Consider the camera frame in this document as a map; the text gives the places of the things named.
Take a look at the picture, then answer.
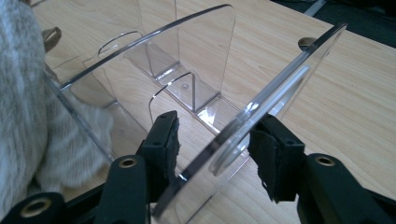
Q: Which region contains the clear acrylic divided organizer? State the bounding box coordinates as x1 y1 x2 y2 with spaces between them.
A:
43 3 348 224

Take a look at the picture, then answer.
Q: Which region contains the grey striped cloth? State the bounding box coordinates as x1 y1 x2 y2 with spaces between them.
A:
0 0 116 218

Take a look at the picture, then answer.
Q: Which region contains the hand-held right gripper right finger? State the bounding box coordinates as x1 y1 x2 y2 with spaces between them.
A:
247 113 396 224

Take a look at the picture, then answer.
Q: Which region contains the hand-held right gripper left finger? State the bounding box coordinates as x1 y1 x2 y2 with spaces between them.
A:
92 110 181 224

